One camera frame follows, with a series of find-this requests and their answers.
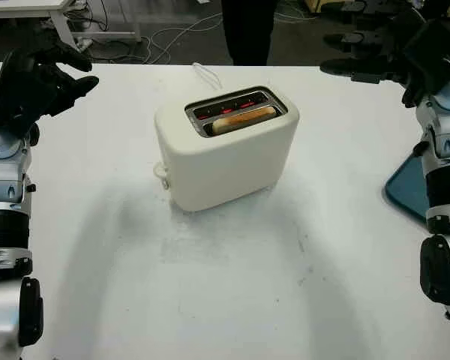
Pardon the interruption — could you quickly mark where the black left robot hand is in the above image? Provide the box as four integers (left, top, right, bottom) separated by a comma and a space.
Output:
0, 39, 100, 131

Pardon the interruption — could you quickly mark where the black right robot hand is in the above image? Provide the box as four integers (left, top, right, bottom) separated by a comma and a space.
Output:
319, 0, 432, 86

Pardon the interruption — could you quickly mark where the toasted bread slice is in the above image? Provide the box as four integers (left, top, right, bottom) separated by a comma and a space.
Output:
212, 106, 277, 136

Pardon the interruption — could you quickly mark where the person in black trousers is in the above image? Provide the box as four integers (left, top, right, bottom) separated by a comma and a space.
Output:
220, 0, 275, 67

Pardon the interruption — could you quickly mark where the white two-slot toaster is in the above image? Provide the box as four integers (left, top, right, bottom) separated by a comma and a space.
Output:
153, 85, 300, 214

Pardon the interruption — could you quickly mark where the white power strip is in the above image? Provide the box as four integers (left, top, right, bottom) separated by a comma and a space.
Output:
71, 37, 94, 52

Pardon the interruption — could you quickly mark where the white desk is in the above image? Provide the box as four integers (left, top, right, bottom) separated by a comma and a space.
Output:
0, 0, 142, 49

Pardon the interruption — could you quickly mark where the blue plastic tray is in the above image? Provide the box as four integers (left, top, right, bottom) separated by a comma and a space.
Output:
384, 151, 432, 222

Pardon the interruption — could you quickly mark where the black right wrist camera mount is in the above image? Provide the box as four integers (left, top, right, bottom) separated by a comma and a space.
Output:
401, 18, 450, 109

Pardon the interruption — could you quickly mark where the white floor cable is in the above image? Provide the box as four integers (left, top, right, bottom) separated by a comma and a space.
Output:
140, 13, 226, 64

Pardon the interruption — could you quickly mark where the white toaster power cord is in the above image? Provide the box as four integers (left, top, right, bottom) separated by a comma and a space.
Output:
192, 61, 223, 91

